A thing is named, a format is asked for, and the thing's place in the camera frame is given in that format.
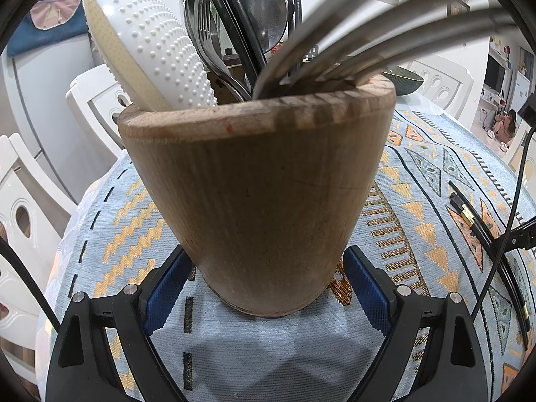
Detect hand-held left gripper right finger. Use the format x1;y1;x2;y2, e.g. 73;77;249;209
343;245;490;402

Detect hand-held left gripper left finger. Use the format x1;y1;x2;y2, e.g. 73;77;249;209
45;245;194;402

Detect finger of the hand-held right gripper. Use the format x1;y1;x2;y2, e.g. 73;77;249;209
500;222;536;257

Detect wooden utensil holder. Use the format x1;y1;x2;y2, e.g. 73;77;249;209
117;73;397;318

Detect metal fork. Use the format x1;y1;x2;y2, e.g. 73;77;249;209
253;0;520;99
193;0;252;101

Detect white dotted rice paddle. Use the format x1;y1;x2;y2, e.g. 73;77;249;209
81;0;218;112

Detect white dining chair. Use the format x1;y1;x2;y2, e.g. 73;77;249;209
65;65;135;155
406;59;473;120
502;123;532;168
0;133;78;352

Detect television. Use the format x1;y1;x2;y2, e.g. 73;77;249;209
483;58;505;93

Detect patterned blue tablecloth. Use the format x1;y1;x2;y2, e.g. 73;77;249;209
36;107;536;402

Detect dark green bowl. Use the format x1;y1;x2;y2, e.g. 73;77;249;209
382;66;424;96

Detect white refrigerator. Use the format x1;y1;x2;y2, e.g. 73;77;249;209
0;36;105;202

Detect blue cloth cover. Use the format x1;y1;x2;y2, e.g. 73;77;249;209
6;0;90;57

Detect thin black cable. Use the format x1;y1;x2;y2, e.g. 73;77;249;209
471;119;536;318

